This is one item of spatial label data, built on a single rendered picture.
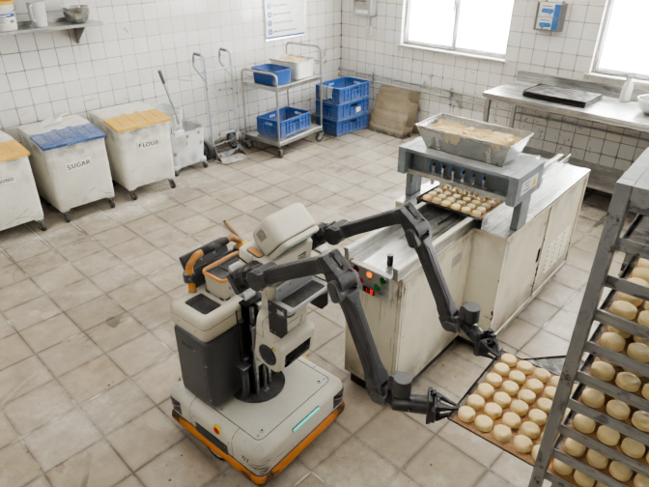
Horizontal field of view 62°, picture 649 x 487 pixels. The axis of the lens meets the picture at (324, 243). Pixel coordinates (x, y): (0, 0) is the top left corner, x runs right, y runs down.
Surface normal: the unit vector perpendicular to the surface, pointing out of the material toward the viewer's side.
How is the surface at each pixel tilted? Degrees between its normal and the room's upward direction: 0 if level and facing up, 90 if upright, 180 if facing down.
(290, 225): 42
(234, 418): 0
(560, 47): 90
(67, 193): 91
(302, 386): 0
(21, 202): 94
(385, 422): 0
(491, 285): 90
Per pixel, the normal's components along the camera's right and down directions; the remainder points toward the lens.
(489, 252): -0.66, 0.37
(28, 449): 0.00, -0.87
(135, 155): 0.66, 0.40
